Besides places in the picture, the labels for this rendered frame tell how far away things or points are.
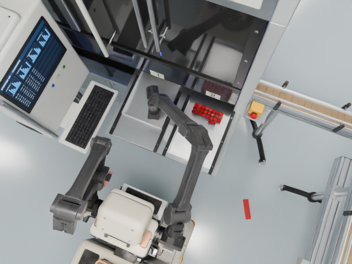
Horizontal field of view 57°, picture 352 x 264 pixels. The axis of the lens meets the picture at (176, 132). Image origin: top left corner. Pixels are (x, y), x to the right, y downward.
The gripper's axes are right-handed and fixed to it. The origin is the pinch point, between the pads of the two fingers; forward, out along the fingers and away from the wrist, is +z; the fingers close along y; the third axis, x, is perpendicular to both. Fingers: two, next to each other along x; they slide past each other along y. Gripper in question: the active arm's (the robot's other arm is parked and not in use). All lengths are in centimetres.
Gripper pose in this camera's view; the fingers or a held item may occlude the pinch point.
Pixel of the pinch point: (155, 116)
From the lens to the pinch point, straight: 189.6
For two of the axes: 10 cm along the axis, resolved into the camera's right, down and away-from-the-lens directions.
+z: 0.1, 3.1, 9.5
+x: -9.9, -1.1, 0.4
